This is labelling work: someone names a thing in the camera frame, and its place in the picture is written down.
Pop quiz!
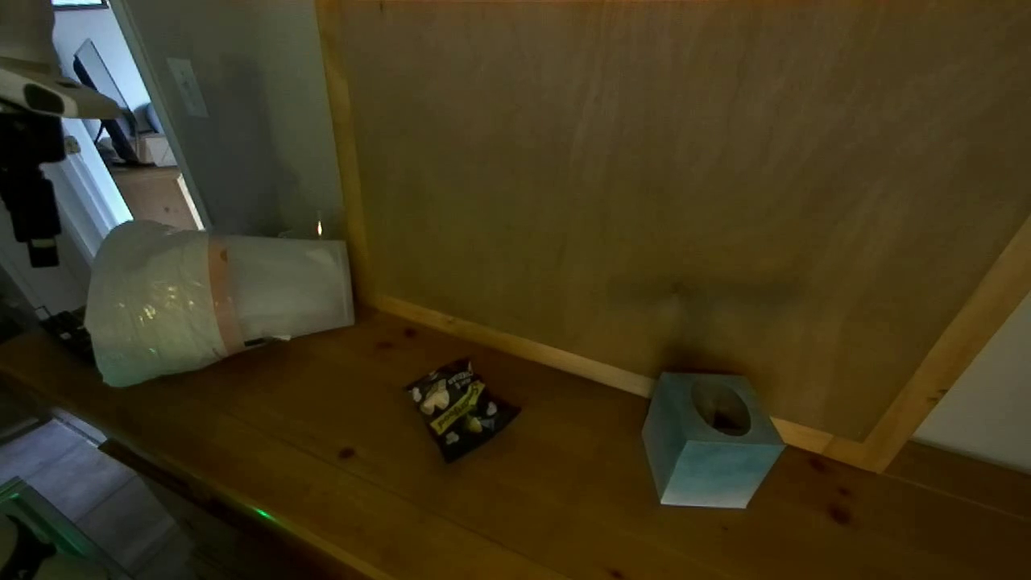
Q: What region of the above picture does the black remote control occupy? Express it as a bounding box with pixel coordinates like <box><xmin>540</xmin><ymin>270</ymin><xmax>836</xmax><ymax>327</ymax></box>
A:
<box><xmin>41</xmin><ymin>307</ymin><xmax>100</xmax><ymax>364</ymax></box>

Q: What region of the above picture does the wooden board panel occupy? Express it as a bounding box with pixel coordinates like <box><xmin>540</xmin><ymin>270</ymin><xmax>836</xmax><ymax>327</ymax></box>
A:
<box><xmin>313</xmin><ymin>0</ymin><xmax>1031</xmax><ymax>478</ymax></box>

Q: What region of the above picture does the teal cube tissue box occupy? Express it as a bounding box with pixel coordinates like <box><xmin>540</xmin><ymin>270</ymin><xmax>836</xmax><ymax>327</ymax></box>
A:
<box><xmin>643</xmin><ymin>372</ymin><xmax>791</xmax><ymax>512</ymax></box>

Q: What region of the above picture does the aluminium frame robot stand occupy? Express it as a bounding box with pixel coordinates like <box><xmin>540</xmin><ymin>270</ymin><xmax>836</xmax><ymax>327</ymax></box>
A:
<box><xmin>0</xmin><ymin>478</ymin><xmax>134</xmax><ymax>580</ymax></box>

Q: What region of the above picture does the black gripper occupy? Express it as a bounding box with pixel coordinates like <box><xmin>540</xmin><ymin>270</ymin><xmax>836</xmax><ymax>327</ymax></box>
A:
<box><xmin>0</xmin><ymin>111</ymin><xmax>72</xmax><ymax>270</ymax></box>

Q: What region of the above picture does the black snack packet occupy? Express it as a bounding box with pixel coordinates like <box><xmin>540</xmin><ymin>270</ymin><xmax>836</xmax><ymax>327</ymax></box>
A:
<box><xmin>405</xmin><ymin>359</ymin><xmax>521</xmax><ymax>465</ymax></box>

